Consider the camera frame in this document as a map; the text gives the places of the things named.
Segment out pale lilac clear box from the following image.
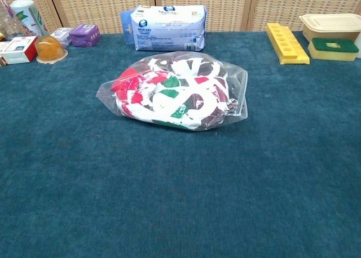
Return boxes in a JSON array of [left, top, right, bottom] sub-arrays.
[[50, 27, 73, 48]]

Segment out teal carpet table cover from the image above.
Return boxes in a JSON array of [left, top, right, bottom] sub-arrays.
[[0, 31, 361, 258]]

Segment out clear plastic bag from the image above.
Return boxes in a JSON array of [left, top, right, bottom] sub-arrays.
[[96, 51, 249, 132]]

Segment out white blue tissue pack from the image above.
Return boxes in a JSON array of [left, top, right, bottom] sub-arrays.
[[120, 5, 208, 52]]

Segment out wicker folding screen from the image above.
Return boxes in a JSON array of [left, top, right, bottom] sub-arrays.
[[0, 0, 361, 35]]

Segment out orange jelly cup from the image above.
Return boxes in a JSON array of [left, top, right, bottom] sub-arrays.
[[35, 35, 69, 65]]

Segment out green box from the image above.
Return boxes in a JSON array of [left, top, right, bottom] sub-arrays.
[[307, 37, 360, 62]]

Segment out purple small box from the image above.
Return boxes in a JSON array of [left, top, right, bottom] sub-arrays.
[[69, 23, 102, 48]]

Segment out red white green patterned clothes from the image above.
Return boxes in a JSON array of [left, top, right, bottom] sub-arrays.
[[110, 55, 240, 131]]

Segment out beige lidded food container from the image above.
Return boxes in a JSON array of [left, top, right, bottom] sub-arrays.
[[298, 13, 361, 42]]

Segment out white red cardboard box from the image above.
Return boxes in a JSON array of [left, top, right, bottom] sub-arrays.
[[0, 35, 38, 65]]

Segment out yellow holed plastic tray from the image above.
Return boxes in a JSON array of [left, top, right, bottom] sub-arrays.
[[266, 23, 310, 65]]

